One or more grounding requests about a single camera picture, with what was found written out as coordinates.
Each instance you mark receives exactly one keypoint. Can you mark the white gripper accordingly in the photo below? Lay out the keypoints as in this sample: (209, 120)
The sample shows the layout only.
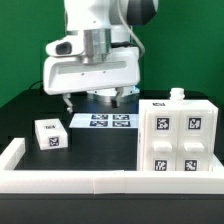
(65, 73)

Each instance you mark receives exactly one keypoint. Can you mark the small white cabinet top block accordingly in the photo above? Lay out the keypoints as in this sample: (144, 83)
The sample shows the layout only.
(51, 134)

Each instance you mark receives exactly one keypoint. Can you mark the white cabinet door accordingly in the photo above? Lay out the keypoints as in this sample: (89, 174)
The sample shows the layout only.
(161, 141)
(193, 142)

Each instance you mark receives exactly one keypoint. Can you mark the white cabinet body box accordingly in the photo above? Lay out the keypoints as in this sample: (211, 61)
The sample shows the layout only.
(178, 103)

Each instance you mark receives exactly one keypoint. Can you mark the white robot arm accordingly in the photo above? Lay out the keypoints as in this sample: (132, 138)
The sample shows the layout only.
(99, 53)

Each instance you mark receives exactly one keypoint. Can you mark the white base tag plate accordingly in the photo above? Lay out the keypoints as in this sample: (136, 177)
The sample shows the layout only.
(100, 120)

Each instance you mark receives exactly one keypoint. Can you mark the white U-shaped fence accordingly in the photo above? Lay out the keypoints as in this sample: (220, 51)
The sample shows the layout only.
(103, 182)

